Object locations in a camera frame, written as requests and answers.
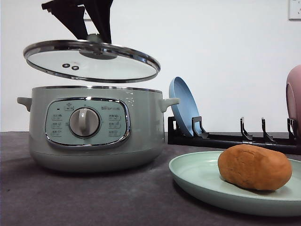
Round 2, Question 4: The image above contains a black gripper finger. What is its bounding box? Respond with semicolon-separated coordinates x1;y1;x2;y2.
82;0;114;44
41;0;88;40

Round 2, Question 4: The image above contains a glass steamer lid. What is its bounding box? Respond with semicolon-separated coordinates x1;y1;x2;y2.
23;34;161;83

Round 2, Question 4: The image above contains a green plate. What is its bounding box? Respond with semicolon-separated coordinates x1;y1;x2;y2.
169;151;301;217

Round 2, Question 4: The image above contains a brown potato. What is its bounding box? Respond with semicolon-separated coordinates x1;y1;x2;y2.
218;144;293;191

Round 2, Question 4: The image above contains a blue plate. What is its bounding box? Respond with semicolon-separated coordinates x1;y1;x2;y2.
169;76;200;135

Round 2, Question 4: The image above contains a green electric steamer pot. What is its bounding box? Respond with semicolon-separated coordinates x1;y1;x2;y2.
17;85;180;173

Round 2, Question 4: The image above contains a pink plate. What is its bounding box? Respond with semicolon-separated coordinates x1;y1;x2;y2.
286;65;301;139

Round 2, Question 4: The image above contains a black dish rack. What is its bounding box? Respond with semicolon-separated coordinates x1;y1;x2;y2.
167;116;301;155

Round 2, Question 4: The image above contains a white wall socket left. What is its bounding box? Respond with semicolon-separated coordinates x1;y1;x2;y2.
83;10;91;20

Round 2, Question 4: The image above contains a white wall socket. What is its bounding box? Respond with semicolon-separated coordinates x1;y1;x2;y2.
286;0;301;23
83;10;91;20

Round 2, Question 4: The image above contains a white wall socket right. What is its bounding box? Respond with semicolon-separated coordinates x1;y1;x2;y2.
286;0;301;23

